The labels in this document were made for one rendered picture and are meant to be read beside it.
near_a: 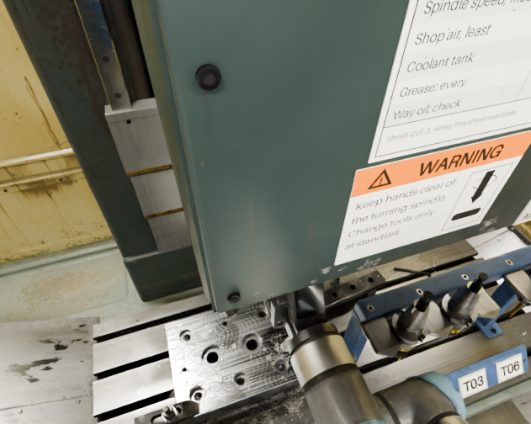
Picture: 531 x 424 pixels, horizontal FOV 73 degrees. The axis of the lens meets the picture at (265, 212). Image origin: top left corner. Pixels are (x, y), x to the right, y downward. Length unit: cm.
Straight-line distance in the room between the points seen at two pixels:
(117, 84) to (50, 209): 84
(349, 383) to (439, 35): 36
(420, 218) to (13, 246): 162
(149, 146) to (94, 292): 83
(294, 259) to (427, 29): 18
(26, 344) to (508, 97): 139
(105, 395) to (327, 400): 69
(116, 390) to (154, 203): 49
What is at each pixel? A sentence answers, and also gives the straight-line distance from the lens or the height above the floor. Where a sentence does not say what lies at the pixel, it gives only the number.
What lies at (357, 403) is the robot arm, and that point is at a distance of 46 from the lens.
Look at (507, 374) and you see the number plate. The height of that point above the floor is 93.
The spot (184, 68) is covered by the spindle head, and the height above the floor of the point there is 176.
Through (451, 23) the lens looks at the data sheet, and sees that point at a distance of 22.
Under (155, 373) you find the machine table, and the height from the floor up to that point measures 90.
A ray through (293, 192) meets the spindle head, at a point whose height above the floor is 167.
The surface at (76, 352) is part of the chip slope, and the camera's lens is 142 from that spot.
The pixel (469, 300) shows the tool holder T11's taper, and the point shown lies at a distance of 74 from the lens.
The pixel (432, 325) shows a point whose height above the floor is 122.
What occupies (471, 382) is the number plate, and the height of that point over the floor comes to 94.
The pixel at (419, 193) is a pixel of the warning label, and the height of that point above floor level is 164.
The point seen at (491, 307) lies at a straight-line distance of 83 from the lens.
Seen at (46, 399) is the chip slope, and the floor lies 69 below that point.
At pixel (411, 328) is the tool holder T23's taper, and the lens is 70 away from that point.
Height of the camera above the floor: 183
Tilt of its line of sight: 46 degrees down
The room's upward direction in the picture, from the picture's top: straight up
